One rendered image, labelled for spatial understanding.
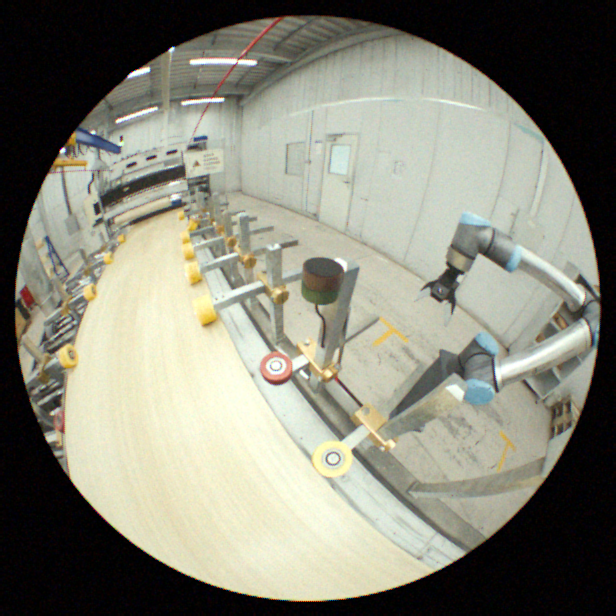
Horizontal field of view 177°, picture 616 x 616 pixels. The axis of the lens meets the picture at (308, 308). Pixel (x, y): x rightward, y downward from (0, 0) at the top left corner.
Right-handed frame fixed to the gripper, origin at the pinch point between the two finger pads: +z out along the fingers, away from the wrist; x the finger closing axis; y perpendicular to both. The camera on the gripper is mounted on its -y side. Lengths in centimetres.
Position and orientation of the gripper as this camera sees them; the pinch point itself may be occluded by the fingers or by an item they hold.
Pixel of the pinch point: (428, 314)
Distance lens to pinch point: 70.1
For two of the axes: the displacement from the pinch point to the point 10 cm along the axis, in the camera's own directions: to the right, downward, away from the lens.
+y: 8.1, -3.5, 4.6
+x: -5.8, -5.8, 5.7
